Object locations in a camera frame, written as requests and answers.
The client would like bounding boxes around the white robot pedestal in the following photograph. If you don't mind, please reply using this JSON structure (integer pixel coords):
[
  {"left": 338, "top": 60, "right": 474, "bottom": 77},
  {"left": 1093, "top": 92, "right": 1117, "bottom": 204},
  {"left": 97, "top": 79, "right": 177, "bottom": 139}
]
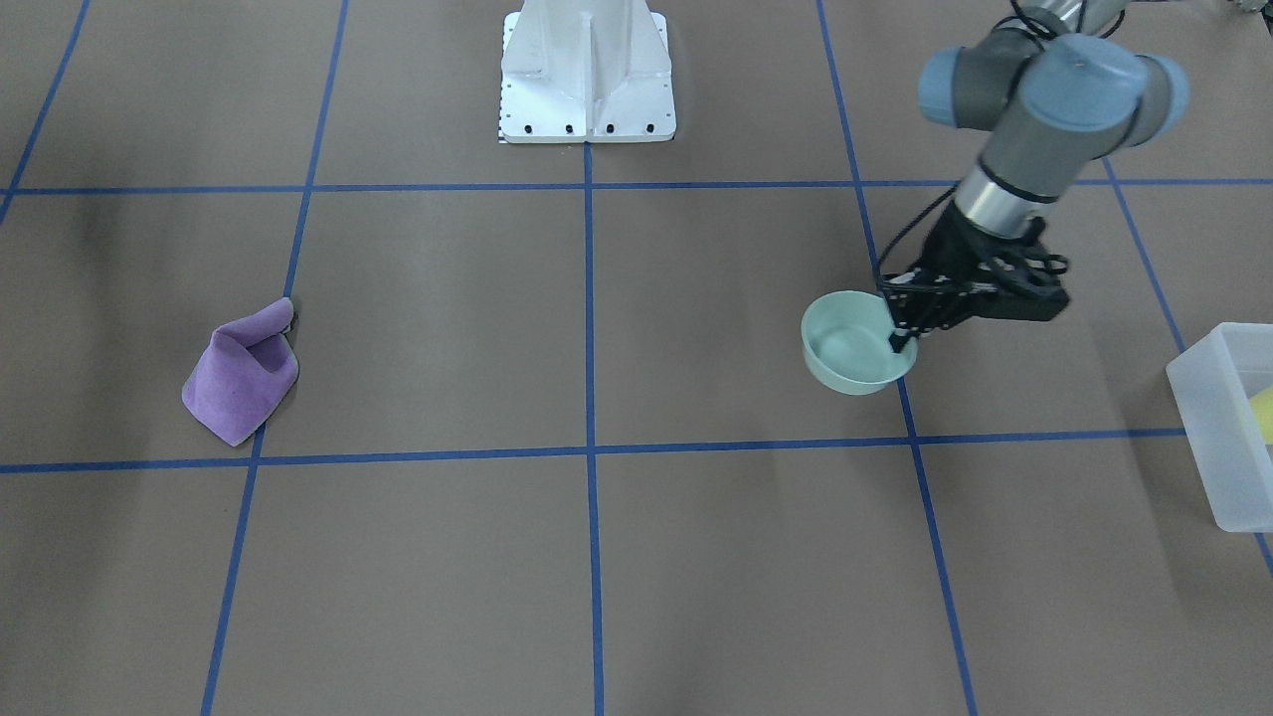
[{"left": 496, "top": 1, "right": 677, "bottom": 144}]

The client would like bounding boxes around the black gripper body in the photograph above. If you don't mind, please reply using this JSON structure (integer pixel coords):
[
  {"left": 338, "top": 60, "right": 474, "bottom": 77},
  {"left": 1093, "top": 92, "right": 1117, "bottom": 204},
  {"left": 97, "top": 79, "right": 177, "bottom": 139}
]
[{"left": 881, "top": 204, "right": 1030, "bottom": 339}]

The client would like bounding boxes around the purple cloth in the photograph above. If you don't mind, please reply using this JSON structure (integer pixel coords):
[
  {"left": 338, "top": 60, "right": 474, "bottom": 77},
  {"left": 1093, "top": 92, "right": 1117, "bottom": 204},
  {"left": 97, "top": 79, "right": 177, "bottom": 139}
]
[{"left": 181, "top": 297, "right": 299, "bottom": 446}]

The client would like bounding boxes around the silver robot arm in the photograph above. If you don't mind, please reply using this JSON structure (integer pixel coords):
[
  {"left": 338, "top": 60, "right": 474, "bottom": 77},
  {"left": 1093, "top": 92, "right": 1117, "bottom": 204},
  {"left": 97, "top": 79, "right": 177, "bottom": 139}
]
[{"left": 875, "top": 1, "right": 1192, "bottom": 353}]

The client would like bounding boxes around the yellow plastic cup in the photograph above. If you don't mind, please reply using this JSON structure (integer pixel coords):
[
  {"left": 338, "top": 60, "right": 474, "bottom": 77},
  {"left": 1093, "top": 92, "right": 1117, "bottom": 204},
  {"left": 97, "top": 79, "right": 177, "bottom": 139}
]
[{"left": 1248, "top": 386, "right": 1273, "bottom": 446}]

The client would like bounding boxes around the clear plastic storage box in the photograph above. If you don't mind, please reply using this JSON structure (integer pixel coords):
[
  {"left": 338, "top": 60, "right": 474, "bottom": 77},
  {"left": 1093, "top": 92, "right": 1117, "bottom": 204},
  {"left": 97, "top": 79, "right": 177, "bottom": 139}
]
[{"left": 1166, "top": 322, "right": 1272, "bottom": 533}]

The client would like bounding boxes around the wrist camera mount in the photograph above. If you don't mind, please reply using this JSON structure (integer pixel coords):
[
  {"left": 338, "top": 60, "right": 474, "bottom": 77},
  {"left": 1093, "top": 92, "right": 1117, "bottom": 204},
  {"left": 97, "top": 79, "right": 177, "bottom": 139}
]
[{"left": 973, "top": 218, "right": 1071, "bottom": 322}]

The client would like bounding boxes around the mint green bowl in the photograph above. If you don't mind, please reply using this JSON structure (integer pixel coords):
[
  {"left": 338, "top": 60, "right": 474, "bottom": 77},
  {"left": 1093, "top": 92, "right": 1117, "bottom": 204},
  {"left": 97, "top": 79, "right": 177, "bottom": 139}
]
[{"left": 799, "top": 290, "right": 918, "bottom": 396}]

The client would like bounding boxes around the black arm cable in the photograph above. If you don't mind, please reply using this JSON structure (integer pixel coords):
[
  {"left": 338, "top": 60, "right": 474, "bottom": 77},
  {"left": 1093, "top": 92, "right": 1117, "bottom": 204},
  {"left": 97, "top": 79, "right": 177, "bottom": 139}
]
[{"left": 873, "top": 183, "right": 961, "bottom": 289}]

